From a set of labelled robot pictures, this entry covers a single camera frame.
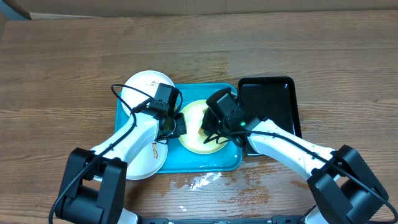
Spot yellow-green rimmed plate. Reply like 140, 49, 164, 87
179, 100, 226, 154

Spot white plate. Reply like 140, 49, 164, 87
126, 142, 168, 180
121, 70, 175, 108

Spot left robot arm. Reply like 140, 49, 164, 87
48, 83, 186, 224

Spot black rectangular tray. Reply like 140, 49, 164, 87
238, 77, 302, 138

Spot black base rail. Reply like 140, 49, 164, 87
138, 215, 304, 224

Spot green yellow sponge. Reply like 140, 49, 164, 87
200, 108, 211, 136

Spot grey metal bar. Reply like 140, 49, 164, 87
1, 0, 31, 21

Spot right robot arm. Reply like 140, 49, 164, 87
203, 88, 397, 224

